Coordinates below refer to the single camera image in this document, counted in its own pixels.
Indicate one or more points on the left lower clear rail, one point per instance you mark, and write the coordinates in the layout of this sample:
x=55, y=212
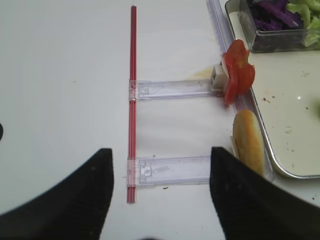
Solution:
x=151, y=171

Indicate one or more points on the clear plastic salad box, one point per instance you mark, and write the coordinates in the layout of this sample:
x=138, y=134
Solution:
x=269, y=41

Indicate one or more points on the left bun half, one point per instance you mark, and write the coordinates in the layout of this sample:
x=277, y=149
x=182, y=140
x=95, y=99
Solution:
x=247, y=135

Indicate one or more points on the left upper clear rail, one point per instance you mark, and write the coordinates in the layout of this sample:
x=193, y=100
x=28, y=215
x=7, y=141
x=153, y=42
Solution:
x=175, y=89

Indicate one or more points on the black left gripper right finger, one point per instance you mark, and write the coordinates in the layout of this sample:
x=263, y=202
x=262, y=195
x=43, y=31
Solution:
x=249, y=207

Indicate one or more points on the purple cabbage shreds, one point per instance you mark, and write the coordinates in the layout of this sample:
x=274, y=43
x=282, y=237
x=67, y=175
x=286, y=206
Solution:
x=273, y=15

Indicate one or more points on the white block by tomato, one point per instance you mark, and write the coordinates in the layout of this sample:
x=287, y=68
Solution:
x=219, y=78

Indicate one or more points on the green lettuce in box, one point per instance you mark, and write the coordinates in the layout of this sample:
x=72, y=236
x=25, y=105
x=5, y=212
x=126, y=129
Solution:
x=309, y=11

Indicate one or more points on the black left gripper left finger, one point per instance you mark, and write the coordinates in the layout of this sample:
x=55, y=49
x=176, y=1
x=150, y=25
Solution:
x=74, y=209

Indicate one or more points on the cream metal tray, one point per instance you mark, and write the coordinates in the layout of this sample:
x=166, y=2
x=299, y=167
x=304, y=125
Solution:
x=287, y=91

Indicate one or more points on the red tomato slices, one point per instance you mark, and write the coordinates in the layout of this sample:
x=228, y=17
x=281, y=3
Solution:
x=241, y=74

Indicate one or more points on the left long clear rail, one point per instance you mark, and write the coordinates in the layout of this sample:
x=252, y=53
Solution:
x=224, y=35

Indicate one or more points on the left red plastic rod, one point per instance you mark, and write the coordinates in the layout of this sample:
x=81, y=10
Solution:
x=132, y=100

